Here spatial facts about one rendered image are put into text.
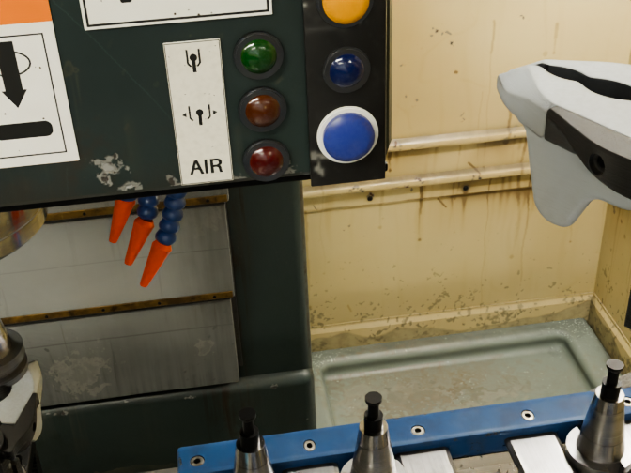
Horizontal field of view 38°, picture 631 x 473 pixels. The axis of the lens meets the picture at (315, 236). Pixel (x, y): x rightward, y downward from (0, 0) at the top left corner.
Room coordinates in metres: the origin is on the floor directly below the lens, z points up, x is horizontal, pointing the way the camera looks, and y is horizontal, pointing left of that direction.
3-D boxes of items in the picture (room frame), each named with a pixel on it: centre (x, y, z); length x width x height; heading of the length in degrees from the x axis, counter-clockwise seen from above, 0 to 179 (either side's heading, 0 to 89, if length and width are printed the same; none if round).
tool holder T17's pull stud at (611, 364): (0.62, -0.26, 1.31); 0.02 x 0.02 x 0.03
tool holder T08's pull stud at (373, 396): (0.59, -0.04, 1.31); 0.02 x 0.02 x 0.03
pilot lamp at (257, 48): (0.47, 0.03, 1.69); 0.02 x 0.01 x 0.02; 97
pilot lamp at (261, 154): (0.47, 0.03, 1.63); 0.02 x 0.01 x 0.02; 97
